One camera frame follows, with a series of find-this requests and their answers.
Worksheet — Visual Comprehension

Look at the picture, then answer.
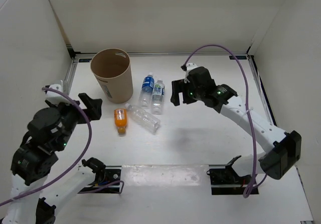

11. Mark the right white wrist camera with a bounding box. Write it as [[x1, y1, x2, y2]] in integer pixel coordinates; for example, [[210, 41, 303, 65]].
[[181, 63, 198, 83]]

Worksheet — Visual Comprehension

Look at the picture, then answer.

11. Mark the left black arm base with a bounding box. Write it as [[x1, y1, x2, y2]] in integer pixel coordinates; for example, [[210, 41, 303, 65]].
[[79, 157, 123, 194]]

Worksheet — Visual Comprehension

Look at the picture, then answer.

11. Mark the clear unlabelled plastic bottle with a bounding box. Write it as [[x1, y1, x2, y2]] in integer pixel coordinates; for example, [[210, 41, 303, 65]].
[[125, 103, 161, 134]]

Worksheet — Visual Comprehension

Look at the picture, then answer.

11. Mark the brown cylindrical garbage bin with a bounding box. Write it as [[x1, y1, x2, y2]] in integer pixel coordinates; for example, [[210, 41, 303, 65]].
[[90, 48, 133, 103]]

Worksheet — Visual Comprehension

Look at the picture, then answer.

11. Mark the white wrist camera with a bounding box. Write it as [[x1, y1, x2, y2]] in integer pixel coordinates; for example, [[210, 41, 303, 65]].
[[181, 63, 198, 83], [45, 80, 67, 105]]

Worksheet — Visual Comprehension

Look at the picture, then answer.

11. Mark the green label plastic bottle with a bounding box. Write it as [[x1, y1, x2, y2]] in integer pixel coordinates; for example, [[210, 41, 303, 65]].
[[151, 79, 165, 115]]

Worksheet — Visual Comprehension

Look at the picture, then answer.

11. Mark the right aluminium frame rail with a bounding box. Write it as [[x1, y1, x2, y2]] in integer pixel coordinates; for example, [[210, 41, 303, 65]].
[[247, 54, 277, 125]]

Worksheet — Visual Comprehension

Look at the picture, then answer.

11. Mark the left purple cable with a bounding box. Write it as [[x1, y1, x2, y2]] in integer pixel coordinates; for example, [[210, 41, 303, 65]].
[[0, 87, 125, 207]]

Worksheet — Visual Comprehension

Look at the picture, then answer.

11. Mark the blue label plastic bottle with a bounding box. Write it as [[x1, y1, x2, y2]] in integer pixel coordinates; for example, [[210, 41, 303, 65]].
[[138, 72, 154, 108]]

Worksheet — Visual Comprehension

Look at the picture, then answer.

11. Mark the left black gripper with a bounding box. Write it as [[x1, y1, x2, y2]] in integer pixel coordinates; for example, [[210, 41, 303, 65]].
[[47, 91, 103, 149]]

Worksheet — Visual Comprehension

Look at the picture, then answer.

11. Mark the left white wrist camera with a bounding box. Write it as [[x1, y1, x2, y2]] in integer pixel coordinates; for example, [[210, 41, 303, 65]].
[[45, 80, 67, 105]]

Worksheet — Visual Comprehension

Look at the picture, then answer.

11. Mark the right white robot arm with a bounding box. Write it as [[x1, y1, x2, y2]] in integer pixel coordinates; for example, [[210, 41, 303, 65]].
[[171, 64, 302, 180]]

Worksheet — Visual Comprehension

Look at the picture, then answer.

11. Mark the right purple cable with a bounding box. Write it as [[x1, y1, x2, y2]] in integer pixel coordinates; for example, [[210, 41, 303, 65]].
[[184, 44, 270, 199]]

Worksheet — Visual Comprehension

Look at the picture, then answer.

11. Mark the purple cable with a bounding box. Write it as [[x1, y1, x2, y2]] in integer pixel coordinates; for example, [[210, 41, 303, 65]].
[[0, 87, 125, 207], [184, 44, 270, 199]]

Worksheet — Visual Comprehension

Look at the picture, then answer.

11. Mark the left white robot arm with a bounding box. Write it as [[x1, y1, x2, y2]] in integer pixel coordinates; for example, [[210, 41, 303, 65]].
[[2, 91, 102, 223]]

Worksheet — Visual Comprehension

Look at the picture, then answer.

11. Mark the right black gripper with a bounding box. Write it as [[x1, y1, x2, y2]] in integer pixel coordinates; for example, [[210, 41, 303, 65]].
[[171, 79, 204, 107]]

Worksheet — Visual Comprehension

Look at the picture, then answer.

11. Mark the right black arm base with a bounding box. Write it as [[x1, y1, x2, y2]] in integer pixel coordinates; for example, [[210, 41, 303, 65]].
[[206, 164, 252, 195]]

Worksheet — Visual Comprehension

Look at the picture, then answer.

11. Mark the left aluminium frame rail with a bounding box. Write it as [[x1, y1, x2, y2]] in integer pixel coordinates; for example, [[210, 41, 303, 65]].
[[58, 58, 78, 95]]

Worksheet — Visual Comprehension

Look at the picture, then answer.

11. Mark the back aluminium frame rail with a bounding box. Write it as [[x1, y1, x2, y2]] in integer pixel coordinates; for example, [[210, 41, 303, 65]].
[[75, 51, 249, 57]]

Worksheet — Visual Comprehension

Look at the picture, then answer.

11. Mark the orange juice bottle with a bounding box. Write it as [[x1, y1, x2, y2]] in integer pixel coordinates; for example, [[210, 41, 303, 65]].
[[114, 108, 127, 135]]

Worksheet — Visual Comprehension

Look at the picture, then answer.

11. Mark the aluminium frame rail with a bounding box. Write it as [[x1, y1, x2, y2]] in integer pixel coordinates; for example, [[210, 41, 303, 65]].
[[58, 58, 78, 95], [247, 54, 277, 125], [75, 51, 249, 57]]

